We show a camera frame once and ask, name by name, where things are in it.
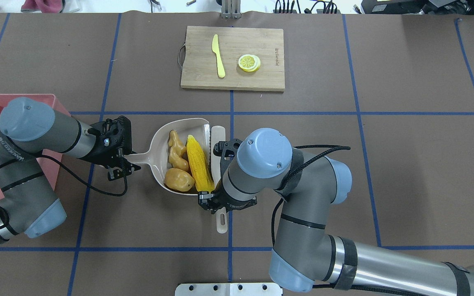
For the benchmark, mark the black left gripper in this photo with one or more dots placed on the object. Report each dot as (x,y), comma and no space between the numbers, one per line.
(98,154)

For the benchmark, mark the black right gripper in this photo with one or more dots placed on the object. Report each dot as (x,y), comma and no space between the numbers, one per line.
(232,203)

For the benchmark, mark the yellow toy corn cob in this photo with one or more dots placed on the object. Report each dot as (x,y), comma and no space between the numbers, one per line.
(199,165)

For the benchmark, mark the brown toy potato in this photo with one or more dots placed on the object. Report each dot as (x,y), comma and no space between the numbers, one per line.
(178,180)

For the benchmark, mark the toy ginger root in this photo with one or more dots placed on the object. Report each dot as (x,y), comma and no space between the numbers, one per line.
(176,151)

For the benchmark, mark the beige hand brush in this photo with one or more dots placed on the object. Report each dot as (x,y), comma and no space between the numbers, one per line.
(217,134)

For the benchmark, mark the beige plastic dustpan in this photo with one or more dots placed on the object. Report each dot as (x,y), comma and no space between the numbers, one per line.
(156,157)

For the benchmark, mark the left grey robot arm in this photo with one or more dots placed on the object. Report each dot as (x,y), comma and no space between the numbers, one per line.
(27,128)

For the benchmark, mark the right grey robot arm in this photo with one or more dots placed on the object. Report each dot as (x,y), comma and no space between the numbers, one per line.
(302,251)

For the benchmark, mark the bamboo cutting board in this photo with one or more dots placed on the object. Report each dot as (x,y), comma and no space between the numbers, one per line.
(199,64)

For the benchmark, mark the yellow plastic toy knife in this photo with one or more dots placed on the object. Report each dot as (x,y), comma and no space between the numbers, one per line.
(216,50)

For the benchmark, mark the toy lemon slice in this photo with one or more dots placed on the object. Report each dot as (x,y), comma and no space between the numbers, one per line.
(249,62)

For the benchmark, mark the pink cloth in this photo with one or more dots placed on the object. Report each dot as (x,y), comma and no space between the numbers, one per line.
(44,6)

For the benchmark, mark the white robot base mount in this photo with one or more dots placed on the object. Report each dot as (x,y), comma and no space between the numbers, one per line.
(229,289)

